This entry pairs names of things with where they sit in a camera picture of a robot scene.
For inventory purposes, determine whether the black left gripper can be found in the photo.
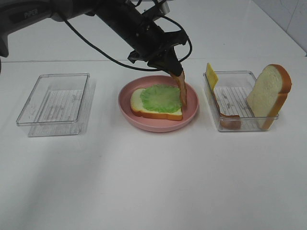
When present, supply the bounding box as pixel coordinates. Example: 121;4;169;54
127;22;187;76

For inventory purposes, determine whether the bacon strip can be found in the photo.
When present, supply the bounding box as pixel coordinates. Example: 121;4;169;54
170;71;187;107
215;95;241;130

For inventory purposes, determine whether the green lettuce leaf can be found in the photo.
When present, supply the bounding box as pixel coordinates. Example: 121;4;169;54
140;84;182;113

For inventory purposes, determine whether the white bread slice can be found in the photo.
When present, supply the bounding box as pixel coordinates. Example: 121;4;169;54
130;88;183;121
247;64;292;130

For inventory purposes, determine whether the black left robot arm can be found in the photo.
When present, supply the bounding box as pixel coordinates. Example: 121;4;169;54
0;0;189;76

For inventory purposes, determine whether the yellow cheese slice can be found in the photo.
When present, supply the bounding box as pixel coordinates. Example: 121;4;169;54
205;63;219;99

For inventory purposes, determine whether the clear right plastic tray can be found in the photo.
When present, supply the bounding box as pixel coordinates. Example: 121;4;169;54
203;70;280;132

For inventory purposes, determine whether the clear plastic tray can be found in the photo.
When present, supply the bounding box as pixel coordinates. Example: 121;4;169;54
16;73;95;137
203;70;280;132

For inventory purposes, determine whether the clear left plastic tray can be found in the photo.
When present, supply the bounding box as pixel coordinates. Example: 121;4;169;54
16;73;95;137

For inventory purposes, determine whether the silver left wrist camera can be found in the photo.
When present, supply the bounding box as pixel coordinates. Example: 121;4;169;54
143;0;171;17

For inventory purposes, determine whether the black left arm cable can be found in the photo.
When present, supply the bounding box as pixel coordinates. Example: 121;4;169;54
62;0;193;72

